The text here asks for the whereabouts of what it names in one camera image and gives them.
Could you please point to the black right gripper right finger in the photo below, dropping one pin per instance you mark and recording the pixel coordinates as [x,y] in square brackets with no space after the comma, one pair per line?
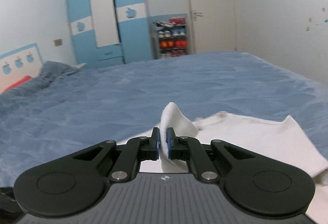
[255,184]

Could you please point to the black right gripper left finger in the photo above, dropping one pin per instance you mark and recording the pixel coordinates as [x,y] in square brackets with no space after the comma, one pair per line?
[76,182]

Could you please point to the white t-shirt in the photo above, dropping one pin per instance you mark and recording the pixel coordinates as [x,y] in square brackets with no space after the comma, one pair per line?
[284,141]

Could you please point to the blue bedspread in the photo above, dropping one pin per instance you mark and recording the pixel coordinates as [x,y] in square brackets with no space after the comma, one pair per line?
[64,109]

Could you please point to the blue white headboard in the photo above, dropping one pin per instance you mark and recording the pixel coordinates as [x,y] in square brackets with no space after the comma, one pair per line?
[18,63]

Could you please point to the shoe rack with shoes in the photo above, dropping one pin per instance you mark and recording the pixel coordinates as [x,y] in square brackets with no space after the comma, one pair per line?
[171,37]

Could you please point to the white door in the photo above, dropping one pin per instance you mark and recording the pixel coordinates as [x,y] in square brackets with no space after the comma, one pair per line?
[214,25]

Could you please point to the blue and white wardrobe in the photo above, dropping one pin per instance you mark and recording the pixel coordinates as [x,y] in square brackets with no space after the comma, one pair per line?
[109,32]

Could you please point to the brown wall switch plate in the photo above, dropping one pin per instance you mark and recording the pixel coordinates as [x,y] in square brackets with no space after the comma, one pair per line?
[58,42]

